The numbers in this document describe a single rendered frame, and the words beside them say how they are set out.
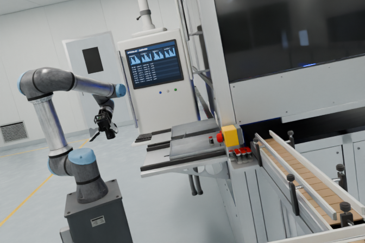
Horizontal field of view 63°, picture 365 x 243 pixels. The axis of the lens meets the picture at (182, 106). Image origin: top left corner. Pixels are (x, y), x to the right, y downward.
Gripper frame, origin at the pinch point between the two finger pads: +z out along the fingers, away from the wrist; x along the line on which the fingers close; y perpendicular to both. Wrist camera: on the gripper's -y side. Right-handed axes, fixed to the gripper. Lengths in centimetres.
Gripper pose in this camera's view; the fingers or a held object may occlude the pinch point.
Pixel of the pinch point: (103, 138)
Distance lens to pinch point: 159.7
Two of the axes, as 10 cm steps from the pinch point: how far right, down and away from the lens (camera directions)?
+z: 1.2, 4.8, -8.7
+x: 9.6, -2.9, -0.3
